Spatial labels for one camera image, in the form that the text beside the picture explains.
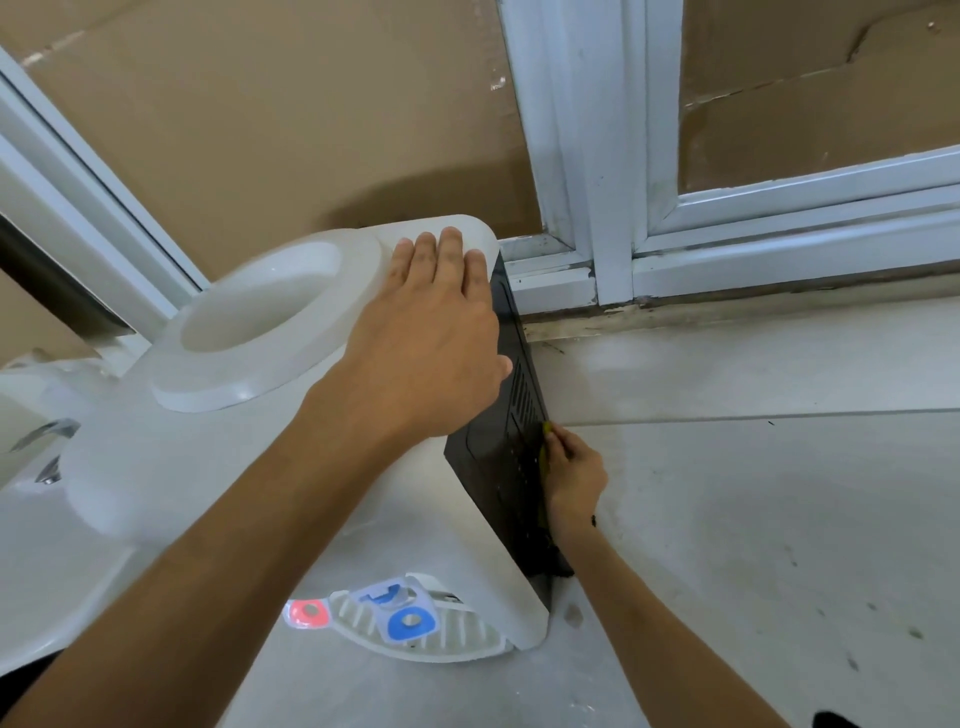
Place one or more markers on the blue tap lever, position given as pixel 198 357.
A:
pixel 409 621

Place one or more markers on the person's right forearm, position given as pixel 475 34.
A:
pixel 667 645

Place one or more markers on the person's left hand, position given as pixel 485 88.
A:
pixel 427 345

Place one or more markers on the chrome faucet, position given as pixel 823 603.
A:
pixel 45 442

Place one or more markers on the red tap lever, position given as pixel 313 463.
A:
pixel 309 613

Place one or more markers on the person's left forearm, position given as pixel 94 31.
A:
pixel 195 577

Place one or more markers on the yellow grey cleaning cloth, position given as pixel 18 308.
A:
pixel 547 430

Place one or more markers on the person's right hand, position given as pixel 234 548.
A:
pixel 574 480

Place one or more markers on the white window frame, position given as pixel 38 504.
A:
pixel 600 150

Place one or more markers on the large taped brown cardboard sheet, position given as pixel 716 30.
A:
pixel 30 322

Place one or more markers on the brown cardboard window cover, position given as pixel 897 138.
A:
pixel 817 90
pixel 300 112

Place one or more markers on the white water dispenser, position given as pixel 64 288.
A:
pixel 247 420

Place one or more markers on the white ceramic sink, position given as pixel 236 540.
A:
pixel 45 540

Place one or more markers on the white drip tray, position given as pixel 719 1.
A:
pixel 427 634

